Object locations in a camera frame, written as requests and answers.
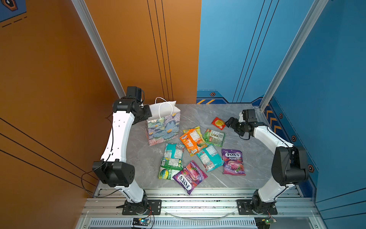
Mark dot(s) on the small red snack packet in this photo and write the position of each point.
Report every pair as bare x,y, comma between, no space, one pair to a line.
219,123

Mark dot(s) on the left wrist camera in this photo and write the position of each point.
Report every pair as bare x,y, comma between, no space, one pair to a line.
135,92

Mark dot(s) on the yellow green snack bag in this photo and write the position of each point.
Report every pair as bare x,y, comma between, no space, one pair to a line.
198,130

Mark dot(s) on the purple fox's bag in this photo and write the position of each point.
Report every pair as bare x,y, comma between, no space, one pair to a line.
190,177
233,162

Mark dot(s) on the left circuit board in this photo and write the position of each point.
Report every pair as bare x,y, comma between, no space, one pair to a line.
141,223

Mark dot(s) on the green lime candy bag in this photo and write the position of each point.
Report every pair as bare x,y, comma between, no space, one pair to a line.
169,168

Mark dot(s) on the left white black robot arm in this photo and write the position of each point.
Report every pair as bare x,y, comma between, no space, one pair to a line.
112,169

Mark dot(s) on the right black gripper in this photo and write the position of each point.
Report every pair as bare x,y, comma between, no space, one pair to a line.
233,125

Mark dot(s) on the teal snack bag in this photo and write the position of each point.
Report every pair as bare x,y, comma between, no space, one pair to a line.
210,158
174,150

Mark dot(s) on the right circuit board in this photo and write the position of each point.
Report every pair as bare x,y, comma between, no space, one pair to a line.
264,223

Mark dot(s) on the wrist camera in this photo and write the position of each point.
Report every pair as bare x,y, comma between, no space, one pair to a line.
248,116
135,92

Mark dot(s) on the aluminium rail frame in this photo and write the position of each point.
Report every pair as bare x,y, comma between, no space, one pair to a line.
204,208

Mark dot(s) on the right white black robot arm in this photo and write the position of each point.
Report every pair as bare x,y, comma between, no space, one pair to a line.
289,166

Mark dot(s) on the purple Fox's bag right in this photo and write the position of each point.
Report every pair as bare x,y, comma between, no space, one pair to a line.
233,162

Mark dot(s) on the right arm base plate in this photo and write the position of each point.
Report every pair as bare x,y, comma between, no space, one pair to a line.
248,207

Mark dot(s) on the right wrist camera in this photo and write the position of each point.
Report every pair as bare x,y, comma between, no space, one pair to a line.
248,116

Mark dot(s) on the circuit board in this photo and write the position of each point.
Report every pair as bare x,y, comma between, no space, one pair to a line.
141,223
264,223

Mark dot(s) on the orange snack bag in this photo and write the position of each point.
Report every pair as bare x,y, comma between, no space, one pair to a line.
192,142

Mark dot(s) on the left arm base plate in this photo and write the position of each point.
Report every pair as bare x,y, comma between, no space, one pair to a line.
143,208

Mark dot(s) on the floral paper gift bag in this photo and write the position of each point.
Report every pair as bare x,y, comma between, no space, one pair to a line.
164,123

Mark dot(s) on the purple Fox's bag front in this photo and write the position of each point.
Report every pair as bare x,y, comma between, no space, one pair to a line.
190,177

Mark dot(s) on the green white snack bag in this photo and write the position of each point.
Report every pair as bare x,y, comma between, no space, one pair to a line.
214,137

